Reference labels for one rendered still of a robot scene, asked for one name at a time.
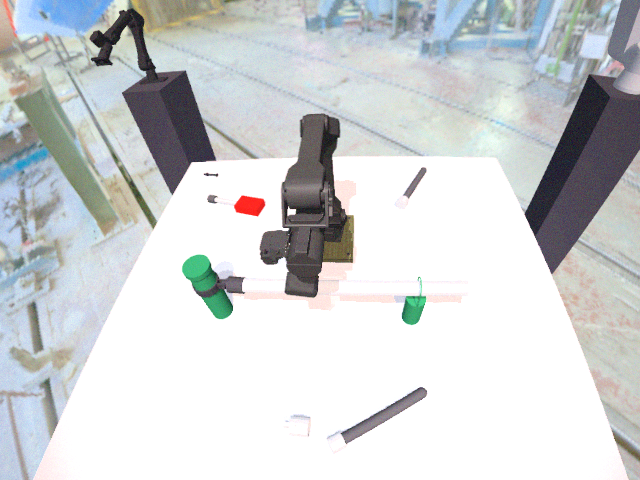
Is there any white short cylinder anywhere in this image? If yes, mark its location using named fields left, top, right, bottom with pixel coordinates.
left=282, top=415, right=311, bottom=437

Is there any green post with cap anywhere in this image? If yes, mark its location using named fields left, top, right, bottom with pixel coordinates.
left=181, top=254, right=233, bottom=320

